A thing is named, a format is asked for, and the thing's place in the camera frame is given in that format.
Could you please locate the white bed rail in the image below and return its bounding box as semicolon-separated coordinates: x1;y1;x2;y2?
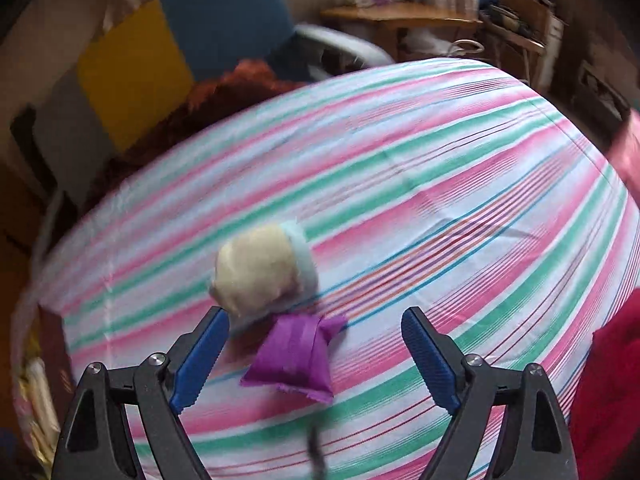
30;190;67;286

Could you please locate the wooden shelf unit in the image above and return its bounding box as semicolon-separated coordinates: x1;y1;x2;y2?
477;0;566;86

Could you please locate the purple packet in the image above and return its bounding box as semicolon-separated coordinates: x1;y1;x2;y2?
240;312;348;403

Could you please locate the maroon tin box gold inside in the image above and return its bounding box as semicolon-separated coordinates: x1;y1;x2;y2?
10;305;81;476

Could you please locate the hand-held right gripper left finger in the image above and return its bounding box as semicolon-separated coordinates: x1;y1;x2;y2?
57;306;231;480

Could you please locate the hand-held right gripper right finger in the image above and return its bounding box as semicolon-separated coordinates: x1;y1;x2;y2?
401;306;576;480

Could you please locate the striped bed sheet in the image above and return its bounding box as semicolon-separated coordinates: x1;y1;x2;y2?
15;57;640;480

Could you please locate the pink cloth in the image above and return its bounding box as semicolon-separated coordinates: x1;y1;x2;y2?
605;110;640;201

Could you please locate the wooden desk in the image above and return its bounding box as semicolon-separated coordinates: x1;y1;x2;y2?
320;2;483;61

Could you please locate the white wire loop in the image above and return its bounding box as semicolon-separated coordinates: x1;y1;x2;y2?
449;39;487;57

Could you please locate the grey yellow blue headboard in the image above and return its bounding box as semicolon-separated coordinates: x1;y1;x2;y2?
30;0;297;208

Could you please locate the red garment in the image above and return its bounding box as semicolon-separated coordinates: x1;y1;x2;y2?
570;290;640;480

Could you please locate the cream plush toy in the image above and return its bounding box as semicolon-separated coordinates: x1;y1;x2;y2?
209;220;321;333

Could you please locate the grey bed rail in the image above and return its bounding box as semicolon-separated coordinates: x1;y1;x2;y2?
295;24;396;81

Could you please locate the dark red blanket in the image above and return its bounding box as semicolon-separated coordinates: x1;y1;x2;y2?
82;59;308;211

